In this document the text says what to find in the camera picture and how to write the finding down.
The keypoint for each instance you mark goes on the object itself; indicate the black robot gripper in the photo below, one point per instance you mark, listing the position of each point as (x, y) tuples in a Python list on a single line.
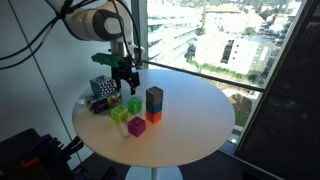
[(124, 72)]

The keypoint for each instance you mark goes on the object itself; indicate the green block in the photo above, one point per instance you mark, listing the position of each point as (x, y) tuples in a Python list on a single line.
[(134, 105)]

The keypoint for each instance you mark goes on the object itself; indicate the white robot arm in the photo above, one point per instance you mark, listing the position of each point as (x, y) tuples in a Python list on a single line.
[(110, 22)]

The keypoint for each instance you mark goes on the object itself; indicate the grey block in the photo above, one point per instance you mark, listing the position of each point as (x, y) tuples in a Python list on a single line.
[(154, 95)]

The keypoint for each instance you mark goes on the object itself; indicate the yellow-green block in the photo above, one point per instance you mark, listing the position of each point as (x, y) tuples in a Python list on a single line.
[(119, 114)]

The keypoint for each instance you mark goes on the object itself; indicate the blue block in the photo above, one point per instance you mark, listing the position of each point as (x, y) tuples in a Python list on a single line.
[(153, 109)]

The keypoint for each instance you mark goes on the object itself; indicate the magenta block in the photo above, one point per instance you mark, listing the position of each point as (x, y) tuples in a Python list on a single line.
[(136, 126)]

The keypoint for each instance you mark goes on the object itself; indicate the orange block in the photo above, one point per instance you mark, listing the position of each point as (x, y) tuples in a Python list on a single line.
[(153, 118)]

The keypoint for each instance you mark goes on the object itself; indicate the red green picture cube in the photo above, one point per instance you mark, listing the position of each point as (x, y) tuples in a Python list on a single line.
[(114, 98)]

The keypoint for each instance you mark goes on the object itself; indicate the black white patterned cube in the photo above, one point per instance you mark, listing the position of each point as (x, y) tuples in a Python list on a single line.
[(102, 86)]

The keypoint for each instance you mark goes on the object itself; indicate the dark picture cube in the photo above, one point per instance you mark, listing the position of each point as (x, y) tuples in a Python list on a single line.
[(95, 104)]

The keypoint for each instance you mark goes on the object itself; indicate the round white table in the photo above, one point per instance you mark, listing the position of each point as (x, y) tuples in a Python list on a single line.
[(197, 119)]

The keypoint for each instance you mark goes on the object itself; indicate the black window railing bar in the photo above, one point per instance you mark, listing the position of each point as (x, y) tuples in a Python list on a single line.
[(207, 76)]

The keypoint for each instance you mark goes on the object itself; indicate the black equipment with red part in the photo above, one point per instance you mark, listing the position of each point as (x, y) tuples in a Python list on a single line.
[(29, 156)]

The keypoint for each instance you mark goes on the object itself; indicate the dark panel at right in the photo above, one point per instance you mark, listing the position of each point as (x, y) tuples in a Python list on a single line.
[(284, 137)]

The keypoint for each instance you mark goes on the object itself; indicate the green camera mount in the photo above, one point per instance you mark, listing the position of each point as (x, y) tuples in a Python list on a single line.
[(108, 59)]

